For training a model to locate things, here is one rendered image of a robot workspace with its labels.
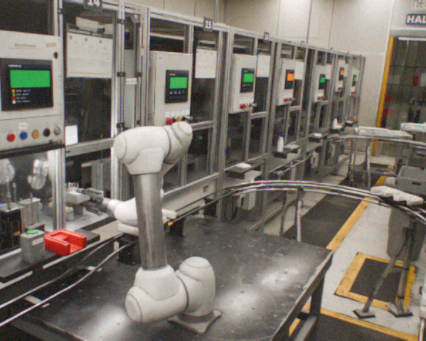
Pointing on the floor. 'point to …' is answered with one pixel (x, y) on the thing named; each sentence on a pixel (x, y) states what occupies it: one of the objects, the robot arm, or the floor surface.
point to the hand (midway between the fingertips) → (81, 197)
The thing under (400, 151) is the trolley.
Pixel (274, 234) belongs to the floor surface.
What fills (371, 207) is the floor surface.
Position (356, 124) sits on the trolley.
